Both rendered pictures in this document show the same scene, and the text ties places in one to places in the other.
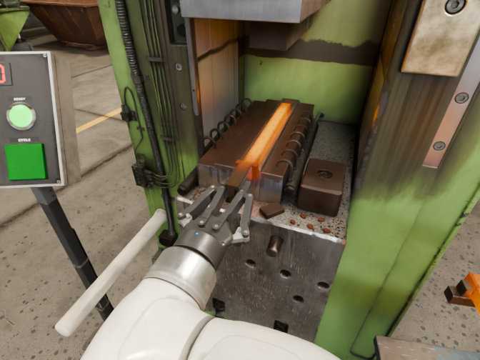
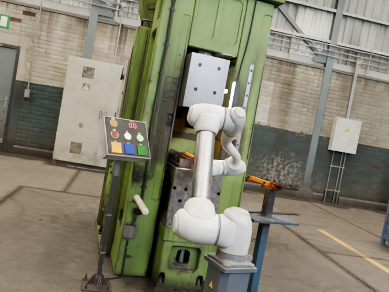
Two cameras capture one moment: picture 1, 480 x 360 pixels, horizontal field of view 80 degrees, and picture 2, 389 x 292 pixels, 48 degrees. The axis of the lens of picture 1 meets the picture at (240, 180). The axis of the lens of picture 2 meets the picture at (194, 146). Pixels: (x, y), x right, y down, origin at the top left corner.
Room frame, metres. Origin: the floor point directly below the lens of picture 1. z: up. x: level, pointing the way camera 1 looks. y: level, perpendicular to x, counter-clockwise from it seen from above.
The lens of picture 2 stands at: (-2.10, 1.91, 1.26)
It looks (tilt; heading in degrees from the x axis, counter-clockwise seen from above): 3 degrees down; 324
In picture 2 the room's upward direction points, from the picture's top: 10 degrees clockwise
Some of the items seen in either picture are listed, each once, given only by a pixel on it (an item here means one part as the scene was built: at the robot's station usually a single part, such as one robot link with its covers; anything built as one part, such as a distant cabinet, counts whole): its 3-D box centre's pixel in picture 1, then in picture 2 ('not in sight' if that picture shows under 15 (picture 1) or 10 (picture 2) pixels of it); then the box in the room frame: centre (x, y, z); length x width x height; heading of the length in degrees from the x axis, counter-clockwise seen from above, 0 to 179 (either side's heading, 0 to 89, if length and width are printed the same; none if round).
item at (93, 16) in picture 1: (83, 23); not in sight; (6.91, 3.35, 0.42); 1.89 x 1.20 x 0.85; 64
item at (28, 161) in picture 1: (27, 161); (141, 150); (0.51, 0.45, 1.01); 0.07 x 0.05 x 0.07; 94
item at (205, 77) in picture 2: not in sight; (204, 85); (0.69, -0.11, 1.56); 0.42 x 0.39 x 0.40; 160
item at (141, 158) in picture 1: (143, 175); (137, 174); (0.76, 0.31, 0.80); 0.06 x 0.03 x 0.14; 70
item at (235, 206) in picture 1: (230, 213); not in sight; (0.37, 0.02, 0.99); 0.11 x 0.01 x 0.04; 155
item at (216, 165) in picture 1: (264, 138); (185, 159); (0.71, -0.07, 0.96); 0.42 x 0.20 x 0.09; 160
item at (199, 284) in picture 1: (181, 279); not in sight; (0.24, 0.08, 0.99); 0.09 x 0.06 x 0.09; 70
